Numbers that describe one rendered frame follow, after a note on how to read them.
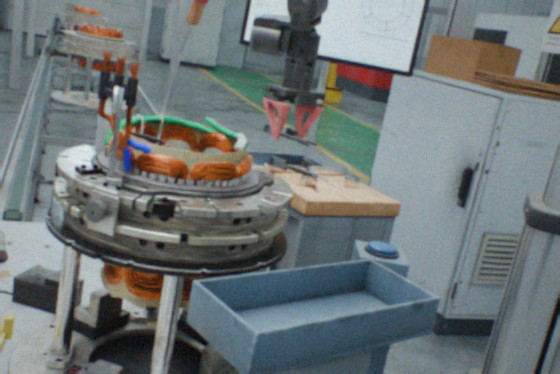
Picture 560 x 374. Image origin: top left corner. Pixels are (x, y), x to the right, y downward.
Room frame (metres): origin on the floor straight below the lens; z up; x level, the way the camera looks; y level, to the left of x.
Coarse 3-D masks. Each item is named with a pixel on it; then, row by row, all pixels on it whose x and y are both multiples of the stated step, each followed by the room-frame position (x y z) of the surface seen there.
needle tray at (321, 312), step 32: (192, 288) 0.56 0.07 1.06; (224, 288) 0.59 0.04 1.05; (256, 288) 0.61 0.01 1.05; (288, 288) 0.64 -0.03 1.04; (320, 288) 0.67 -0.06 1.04; (352, 288) 0.71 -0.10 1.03; (384, 288) 0.70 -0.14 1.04; (416, 288) 0.66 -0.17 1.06; (192, 320) 0.56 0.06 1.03; (224, 320) 0.52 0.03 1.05; (256, 320) 0.59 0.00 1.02; (288, 320) 0.60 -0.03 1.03; (320, 320) 0.53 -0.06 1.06; (352, 320) 0.56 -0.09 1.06; (384, 320) 0.59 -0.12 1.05; (416, 320) 0.62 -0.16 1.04; (224, 352) 0.51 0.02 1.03; (256, 352) 0.49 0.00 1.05; (288, 352) 0.51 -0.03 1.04; (320, 352) 0.54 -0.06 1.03; (352, 352) 0.56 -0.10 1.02
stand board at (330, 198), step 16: (288, 176) 1.07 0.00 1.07; (336, 176) 1.14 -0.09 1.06; (304, 192) 0.98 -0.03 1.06; (320, 192) 1.00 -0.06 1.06; (336, 192) 1.02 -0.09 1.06; (352, 192) 1.04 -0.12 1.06; (368, 192) 1.07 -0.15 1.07; (304, 208) 0.94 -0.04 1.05; (320, 208) 0.95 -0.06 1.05; (336, 208) 0.96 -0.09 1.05; (352, 208) 0.98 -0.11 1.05; (368, 208) 1.00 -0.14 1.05; (384, 208) 1.01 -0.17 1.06
